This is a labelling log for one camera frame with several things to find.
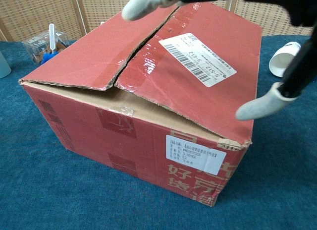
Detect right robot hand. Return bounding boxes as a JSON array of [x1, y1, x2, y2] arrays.
[[121, 0, 317, 120]]

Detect large red cardboard box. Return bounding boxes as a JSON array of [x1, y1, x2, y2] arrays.
[[18, 0, 263, 208]]

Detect white paper cup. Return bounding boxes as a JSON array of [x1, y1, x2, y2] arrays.
[[269, 41, 302, 77]]

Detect white plastic stick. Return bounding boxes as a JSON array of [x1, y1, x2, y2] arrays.
[[49, 23, 55, 54]]

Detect blue plastic object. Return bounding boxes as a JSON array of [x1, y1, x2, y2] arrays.
[[41, 51, 60, 65]]

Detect clear plastic snack package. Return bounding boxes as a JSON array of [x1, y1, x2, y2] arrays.
[[21, 30, 70, 66]]

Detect woven wooden folding screen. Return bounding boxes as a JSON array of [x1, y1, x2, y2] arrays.
[[0, 0, 317, 42]]

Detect blue tablecloth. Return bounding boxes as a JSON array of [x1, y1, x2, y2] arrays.
[[0, 35, 317, 230]]

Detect pale plastic mug with handle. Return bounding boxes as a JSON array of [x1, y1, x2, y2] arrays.
[[0, 51, 12, 79]]

